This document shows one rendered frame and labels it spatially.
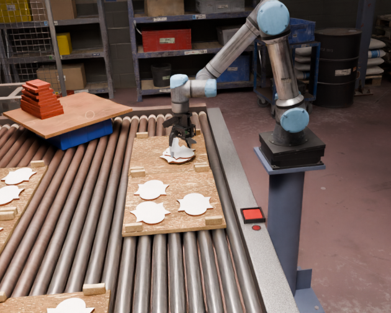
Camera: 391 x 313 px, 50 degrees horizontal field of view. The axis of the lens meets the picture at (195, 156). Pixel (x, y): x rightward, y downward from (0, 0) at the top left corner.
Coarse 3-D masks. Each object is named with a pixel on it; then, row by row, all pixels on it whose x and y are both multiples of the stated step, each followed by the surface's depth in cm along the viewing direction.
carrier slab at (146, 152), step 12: (144, 144) 205; (156, 144) 204; (168, 144) 203; (180, 144) 203; (192, 144) 202; (204, 144) 202; (132, 156) 192; (144, 156) 192; (156, 156) 191; (204, 156) 189; (144, 168) 181; (156, 168) 180; (168, 168) 180; (180, 168) 179; (192, 168) 179
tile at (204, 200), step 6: (186, 198) 155; (192, 198) 155; (198, 198) 155; (204, 198) 154; (210, 198) 155; (180, 204) 151; (186, 204) 151; (192, 204) 151; (198, 204) 151; (204, 204) 151; (180, 210) 148; (186, 210) 148; (192, 210) 148; (198, 210) 147; (204, 210) 147
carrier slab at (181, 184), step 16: (144, 176) 174; (160, 176) 173; (176, 176) 173; (192, 176) 172; (208, 176) 171; (128, 192) 163; (176, 192) 161; (192, 192) 161; (208, 192) 160; (128, 208) 152; (176, 208) 151; (144, 224) 142; (160, 224) 142; (176, 224) 141; (192, 224) 141; (224, 224) 140
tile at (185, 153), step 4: (168, 148) 192; (184, 148) 192; (188, 148) 192; (168, 152) 189; (176, 152) 188; (180, 152) 188; (184, 152) 188; (188, 152) 188; (192, 152) 188; (176, 156) 184; (180, 156) 184; (184, 156) 184; (188, 156) 184; (192, 156) 185
